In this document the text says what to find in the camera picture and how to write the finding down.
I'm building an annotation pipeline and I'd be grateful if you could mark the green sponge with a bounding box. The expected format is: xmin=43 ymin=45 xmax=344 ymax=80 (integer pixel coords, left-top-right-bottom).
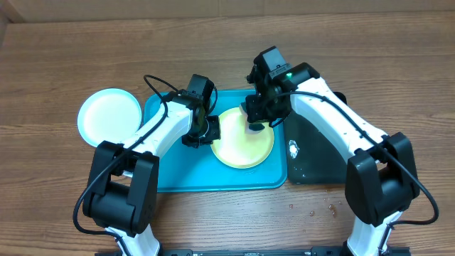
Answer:
xmin=240 ymin=102 xmax=264 ymax=134

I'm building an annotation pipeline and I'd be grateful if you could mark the yellow-green plate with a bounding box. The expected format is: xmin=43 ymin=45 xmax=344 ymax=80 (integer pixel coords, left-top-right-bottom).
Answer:
xmin=210 ymin=107 xmax=274 ymax=169

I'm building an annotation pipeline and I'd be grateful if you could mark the light blue plate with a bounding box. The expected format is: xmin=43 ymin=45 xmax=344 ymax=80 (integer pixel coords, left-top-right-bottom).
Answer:
xmin=77 ymin=88 xmax=142 ymax=147

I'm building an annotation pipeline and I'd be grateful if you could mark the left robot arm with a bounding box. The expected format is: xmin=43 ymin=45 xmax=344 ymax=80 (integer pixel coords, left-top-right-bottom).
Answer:
xmin=73 ymin=99 xmax=220 ymax=255

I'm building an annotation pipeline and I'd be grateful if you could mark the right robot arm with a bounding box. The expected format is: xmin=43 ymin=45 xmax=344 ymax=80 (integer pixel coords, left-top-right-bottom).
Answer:
xmin=245 ymin=63 xmax=419 ymax=255

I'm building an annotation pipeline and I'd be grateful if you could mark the teal plastic tray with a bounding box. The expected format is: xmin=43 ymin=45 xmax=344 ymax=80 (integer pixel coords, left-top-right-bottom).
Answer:
xmin=158 ymin=90 xmax=287 ymax=193

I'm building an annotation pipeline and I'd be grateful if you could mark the black rectangular tray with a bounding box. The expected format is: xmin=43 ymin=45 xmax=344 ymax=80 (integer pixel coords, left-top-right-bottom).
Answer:
xmin=284 ymin=112 xmax=346 ymax=184

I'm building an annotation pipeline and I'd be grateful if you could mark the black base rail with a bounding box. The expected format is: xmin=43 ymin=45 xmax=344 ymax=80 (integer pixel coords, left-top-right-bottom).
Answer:
xmin=95 ymin=246 xmax=412 ymax=256

